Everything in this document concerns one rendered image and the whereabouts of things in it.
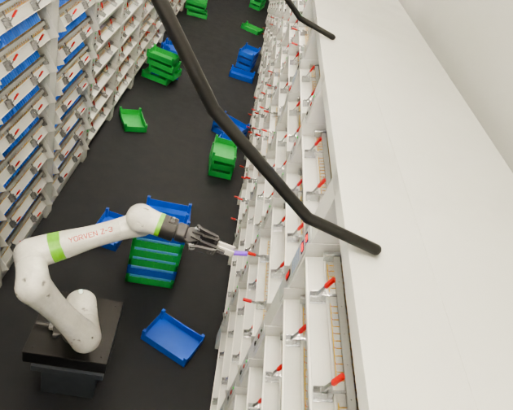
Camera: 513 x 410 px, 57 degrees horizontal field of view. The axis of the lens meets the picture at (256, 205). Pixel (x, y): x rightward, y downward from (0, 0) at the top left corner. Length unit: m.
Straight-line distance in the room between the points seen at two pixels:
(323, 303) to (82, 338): 1.17
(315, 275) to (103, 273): 2.05
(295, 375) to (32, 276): 1.01
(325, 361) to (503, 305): 0.40
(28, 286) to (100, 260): 1.41
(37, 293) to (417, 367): 1.35
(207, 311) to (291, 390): 1.83
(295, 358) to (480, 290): 0.51
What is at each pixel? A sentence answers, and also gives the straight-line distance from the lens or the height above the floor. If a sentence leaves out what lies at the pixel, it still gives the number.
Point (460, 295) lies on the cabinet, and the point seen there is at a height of 1.75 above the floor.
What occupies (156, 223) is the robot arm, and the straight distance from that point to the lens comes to 1.81.
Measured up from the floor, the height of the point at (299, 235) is 1.35.
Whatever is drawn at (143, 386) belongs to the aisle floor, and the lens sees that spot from 2.74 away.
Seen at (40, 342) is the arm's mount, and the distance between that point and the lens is 2.43.
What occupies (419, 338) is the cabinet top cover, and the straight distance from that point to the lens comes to 0.96.
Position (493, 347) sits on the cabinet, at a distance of 1.06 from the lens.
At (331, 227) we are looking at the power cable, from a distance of 0.99.
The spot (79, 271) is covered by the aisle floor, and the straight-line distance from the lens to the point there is 3.16.
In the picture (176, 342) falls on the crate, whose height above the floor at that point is 0.00.
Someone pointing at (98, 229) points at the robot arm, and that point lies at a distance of 1.95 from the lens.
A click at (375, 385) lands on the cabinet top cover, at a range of 0.84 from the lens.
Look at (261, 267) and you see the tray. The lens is 2.10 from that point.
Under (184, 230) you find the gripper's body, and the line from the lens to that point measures 1.82.
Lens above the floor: 2.38
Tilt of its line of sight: 37 degrees down
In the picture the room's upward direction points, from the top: 21 degrees clockwise
